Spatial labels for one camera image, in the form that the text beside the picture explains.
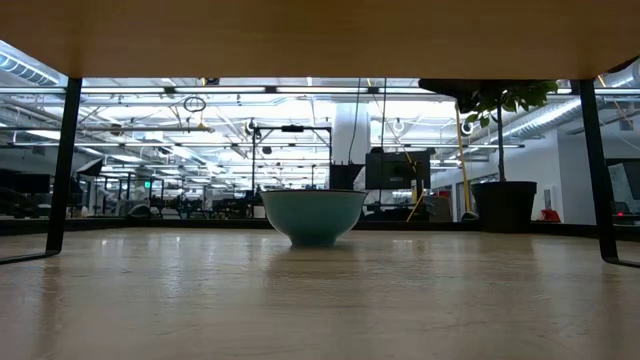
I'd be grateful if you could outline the black hanging cable loop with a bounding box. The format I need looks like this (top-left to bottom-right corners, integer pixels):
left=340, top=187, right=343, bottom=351
left=182, top=94, right=208, bottom=114

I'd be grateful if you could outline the green potted tree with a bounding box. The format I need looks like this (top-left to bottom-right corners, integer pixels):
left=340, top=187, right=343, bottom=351
left=457, top=79, right=560, bottom=184

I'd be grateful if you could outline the dark wall screen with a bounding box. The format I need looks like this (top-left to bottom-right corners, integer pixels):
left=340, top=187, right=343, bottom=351
left=605, top=158, right=640, bottom=216

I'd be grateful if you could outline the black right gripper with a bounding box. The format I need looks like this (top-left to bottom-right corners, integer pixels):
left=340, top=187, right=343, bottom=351
left=417, top=78, right=482, bottom=114

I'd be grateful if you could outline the teal ceramic bowl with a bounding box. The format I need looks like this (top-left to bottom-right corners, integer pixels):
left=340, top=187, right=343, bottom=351
left=259, top=188, right=369, bottom=248

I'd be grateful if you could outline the black plant pot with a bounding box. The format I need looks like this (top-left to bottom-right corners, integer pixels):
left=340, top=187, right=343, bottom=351
left=470, top=180, right=538, bottom=234

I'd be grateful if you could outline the yellow upright pole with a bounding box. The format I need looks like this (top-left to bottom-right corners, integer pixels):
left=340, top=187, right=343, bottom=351
left=453, top=102, right=480, bottom=222

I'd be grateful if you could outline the black metal shelf leg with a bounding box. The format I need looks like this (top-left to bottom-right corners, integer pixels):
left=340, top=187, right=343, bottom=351
left=578, top=79, right=640, bottom=269
left=0, top=77, right=83, bottom=266

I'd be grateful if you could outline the wooden overhead shelf board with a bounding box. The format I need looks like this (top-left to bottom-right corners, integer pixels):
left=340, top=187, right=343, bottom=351
left=0, top=0, right=640, bottom=81

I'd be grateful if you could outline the black metal frame stand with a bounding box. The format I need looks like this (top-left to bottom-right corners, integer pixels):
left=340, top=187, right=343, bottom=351
left=251, top=124, right=333, bottom=194

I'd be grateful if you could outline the yellow slanted stick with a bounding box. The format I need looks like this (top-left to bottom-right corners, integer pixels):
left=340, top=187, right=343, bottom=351
left=405, top=188, right=427, bottom=223

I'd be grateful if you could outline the black box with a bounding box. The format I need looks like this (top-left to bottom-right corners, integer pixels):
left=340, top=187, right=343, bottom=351
left=328, top=163, right=366, bottom=191

